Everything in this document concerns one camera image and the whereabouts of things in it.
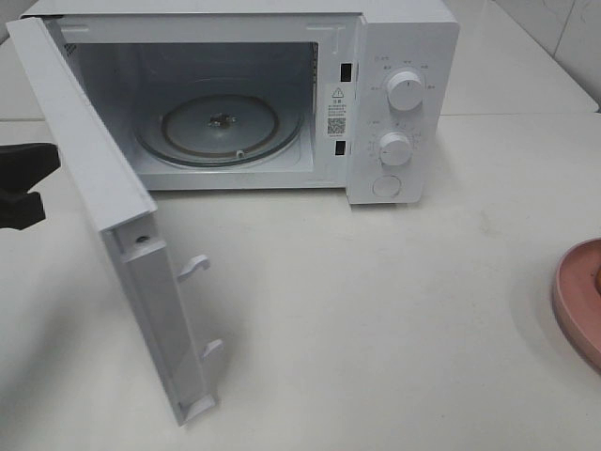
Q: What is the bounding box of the upper white power knob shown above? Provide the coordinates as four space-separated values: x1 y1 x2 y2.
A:
384 68 425 112

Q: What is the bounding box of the white warning label sticker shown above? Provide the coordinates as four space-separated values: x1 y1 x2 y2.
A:
324 83 351 137

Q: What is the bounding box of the white microwave oven body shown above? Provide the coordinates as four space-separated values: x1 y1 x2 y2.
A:
8 1 459 204

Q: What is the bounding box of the white timer knob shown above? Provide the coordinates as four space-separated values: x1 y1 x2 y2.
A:
378 132 413 166

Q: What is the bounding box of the burger with lettuce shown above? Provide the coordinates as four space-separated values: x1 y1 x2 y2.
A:
594 269 601 295

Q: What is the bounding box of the round white door button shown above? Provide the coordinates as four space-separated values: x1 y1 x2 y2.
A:
372 175 402 197

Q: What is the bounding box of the pink round plate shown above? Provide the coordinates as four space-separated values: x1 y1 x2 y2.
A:
552 239 600 371

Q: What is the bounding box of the glass microwave turntable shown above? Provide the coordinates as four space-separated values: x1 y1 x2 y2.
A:
133 78 311 168

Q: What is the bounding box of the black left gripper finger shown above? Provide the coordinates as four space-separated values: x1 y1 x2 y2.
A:
0 143 60 191
0 190 46 230

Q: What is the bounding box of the white microwave door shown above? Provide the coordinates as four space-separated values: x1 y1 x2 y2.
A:
8 18 223 425

